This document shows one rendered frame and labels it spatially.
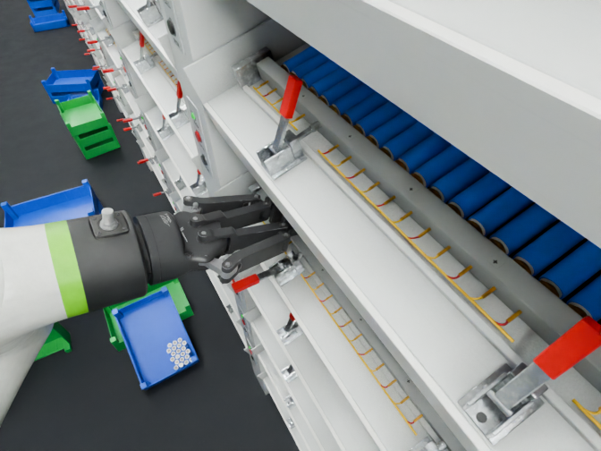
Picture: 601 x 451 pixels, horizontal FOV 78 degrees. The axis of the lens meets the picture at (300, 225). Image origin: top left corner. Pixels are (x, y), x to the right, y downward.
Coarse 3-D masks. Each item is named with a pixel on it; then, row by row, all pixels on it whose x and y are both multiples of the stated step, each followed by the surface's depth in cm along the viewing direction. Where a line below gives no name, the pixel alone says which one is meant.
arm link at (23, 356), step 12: (36, 336) 40; (24, 348) 40; (36, 348) 42; (0, 360) 38; (12, 360) 39; (24, 360) 40; (0, 372) 38; (12, 372) 39; (24, 372) 41; (0, 384) 38; (12, 384) 39; (0, 396) 38; (12, 396) 40; (0, 408) 38; (0, 420) 39
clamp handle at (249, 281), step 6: (270, 270) 50; (276, 270) 50; (282, 270) 50; (252, 276) 49; (258, 276) 49; (264, 276) 49; (270, 276) 50; (234, 282) 48; (240, 282) 48; (246, 282) 48; (252, 282) 48; (258, 282) 49; (234, 288) 47; (240, 288) 48; (246, 288) 48
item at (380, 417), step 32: (224, 192) 58; (256, 192) 59; (256, 224) 58; (288, 288) 51; (320, 288) 50; (320, 320) 47; (320, 352) 45; (352, 352) 44; (352, 384) 43; (384, 384) 42; (384, 416) 40; (384, 448) 39
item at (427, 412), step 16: (304, 256) 50; (320, 272) 48; (336, 288) 47; (352, 304) 45; (352, 320) 44; (368, 336) 43; (368, 352) 43; (384, 352) 41; (368, 368) 42; (400, 368) 40; (400, 384) 40; (416, 400) 38; (432, 416) 37; (448, 432) 36; (448, 448) 36; (464, 448) 35
